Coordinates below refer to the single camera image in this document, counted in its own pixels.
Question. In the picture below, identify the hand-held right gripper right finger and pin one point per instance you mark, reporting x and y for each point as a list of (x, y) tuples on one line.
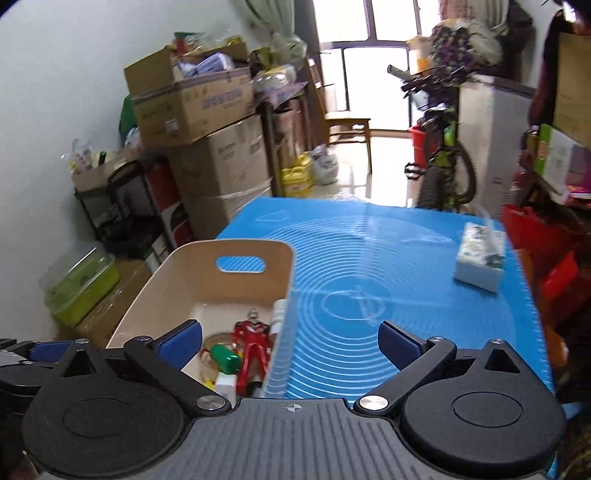
[(399, 344)]

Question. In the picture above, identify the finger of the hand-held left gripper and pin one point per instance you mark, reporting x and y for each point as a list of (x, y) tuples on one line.
[(51, 351)]

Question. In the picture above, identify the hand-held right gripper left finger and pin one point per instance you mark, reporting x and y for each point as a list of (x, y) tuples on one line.
[(178, 344)]

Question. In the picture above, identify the green toy cylinder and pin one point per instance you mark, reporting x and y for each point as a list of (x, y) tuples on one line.
[(227, 359)]

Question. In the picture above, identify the white block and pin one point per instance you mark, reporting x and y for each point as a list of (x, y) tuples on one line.
[(226, 387)]

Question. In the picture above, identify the beige storage bin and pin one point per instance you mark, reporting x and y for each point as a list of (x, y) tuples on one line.
[(194, 277)]

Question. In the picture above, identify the red figure toy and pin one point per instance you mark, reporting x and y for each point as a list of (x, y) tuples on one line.
[(251, 341)]

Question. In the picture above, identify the green plastic container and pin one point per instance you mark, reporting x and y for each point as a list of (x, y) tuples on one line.
[(78, 290)]

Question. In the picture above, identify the blue silicone mat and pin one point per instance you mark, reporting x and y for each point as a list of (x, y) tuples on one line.
[(369, 258)]

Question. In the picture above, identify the tissue pack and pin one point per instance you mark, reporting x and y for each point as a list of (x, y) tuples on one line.
[(478, 267)]

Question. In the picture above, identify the red appliance box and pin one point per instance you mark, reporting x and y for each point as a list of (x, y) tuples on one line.
[(178, 221)]

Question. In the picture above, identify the black metal rack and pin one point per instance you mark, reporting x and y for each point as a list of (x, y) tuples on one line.
[(124, 217)]

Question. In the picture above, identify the red gift boxes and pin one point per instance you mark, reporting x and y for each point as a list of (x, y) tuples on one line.
[(561, 286)]

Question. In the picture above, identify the red shopping bag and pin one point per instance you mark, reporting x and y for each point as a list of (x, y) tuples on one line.
[(531, 230)]

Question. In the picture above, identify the small cardboard box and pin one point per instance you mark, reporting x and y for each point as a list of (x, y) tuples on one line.
[(94, 173)]

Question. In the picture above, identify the yellow oil jugs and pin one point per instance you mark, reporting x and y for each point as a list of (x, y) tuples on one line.
[(298, 182)]

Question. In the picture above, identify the white plastic bag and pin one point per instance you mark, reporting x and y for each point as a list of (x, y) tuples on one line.
[(325, 166)]

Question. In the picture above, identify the green black bicycle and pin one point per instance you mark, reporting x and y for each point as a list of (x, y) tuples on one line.
[(443, 152)]

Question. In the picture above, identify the dark wooden side table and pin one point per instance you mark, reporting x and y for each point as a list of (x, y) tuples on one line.
[(554, 198)]

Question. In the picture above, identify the white chest freezer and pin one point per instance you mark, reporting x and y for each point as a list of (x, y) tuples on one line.
[(498, 147)]

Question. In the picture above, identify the wooden chair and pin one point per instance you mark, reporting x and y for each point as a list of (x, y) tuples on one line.
[(346, 124)]

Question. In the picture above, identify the green bag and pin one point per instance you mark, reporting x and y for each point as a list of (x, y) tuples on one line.
[(127, 120)]

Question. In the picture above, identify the open cardboard box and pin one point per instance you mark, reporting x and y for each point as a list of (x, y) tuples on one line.
[(194, 110)]

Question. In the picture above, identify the green white carton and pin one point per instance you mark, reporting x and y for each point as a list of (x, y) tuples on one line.
[(561, 157)]

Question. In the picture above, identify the floral cloth bundle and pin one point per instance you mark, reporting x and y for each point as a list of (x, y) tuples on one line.
[(450, 50)]

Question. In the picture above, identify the balcony glass door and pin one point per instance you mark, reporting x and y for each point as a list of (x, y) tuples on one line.
[(392, 27)]

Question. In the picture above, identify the green curtain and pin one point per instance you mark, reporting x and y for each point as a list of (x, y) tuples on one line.
[(480, 37), (277, 23)]

